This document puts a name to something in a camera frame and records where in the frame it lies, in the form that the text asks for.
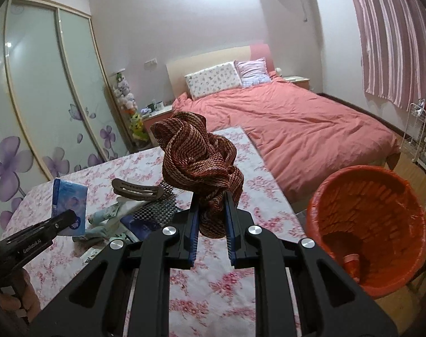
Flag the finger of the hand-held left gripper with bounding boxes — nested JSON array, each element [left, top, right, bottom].
[[35, 210, 79, 240]]

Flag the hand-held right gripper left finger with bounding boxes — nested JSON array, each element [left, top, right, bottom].
[[28, 192, 201, 337]]

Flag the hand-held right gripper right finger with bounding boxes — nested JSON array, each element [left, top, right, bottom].
[[224, 192, 399, 337]]

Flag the blue tissue packet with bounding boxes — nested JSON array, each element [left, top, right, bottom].
[[52, 178, 89, 237]]

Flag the blue packaging bag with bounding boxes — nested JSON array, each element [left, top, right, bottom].
[[109, 214, 164, 244]]

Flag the brown woven scarf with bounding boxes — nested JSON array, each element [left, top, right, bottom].
[[150, 110, 245, 238]]

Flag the orange lined waste bin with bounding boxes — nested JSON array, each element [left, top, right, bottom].
[[306, 165, 426, 300]]

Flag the person's left hand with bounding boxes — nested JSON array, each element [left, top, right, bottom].
[[0, 270, 42, 324]]

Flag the black mesh pad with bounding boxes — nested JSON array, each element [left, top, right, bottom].
[[131, 183, 181, 235]]

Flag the white crumpled tissue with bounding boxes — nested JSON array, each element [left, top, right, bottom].
[[89, 197, 140, 226]]

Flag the pink floral tablecloth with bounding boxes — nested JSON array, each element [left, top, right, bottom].
[[0, 126, 306, 337]]

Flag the brown hair clip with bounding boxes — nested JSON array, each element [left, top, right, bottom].
[[111, 178, 165, 203]]

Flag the pink nightstand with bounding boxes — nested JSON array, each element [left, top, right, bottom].
[[141, 107, 175, 148], [281, 75, 310, 91]]

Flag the red paper cup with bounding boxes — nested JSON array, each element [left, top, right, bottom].
[[342, 252, 361, 277]]

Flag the pink duvet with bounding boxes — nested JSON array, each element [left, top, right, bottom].
[[172, 74, 401, 205]]

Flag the glass flower-print wardrobe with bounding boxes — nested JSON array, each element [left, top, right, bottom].
[[0, 0, 130, 233]]

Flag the stack of plush toys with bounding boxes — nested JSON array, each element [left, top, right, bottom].
[[113, 71, 147, 142]]

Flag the white floral pillow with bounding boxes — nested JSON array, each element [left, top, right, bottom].
[[184, 61, 243, 100]]

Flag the pink checked pillow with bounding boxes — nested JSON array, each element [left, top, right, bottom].
[[235, 58, 272, 88]]

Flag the beige and pink headboard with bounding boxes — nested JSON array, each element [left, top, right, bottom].
[[166, 44, 275, 101]]

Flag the pink striped curtain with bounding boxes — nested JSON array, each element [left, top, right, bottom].
[[342, 0, 426, 111]]

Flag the white wire rack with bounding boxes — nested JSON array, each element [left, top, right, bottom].
[[400, 90, 426, 184]]

